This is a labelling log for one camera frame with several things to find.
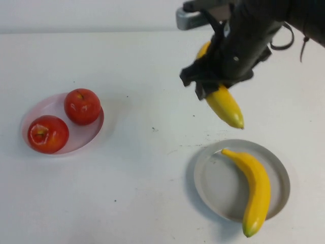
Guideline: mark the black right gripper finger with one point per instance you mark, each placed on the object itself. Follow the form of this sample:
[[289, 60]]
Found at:
[[203, 90], [190, 73]]

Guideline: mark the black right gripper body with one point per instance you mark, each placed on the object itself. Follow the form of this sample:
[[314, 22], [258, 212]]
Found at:
[[243, 45]]

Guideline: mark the yellow plastic banana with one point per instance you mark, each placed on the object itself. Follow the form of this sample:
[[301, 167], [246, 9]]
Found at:
[[226, 106], [256, 193]]

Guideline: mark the red plastic apple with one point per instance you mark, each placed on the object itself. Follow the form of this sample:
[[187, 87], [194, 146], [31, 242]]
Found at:
[[82, 106], [48, 134]]

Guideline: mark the grey round plate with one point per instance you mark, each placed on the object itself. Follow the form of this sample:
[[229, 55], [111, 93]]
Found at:
[[218, 188]]

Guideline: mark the pink round plate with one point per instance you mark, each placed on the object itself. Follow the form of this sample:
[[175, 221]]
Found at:
[[81, 137]]

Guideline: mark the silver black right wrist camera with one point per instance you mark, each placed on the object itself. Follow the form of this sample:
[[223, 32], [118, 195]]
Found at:
[[188, 20]]

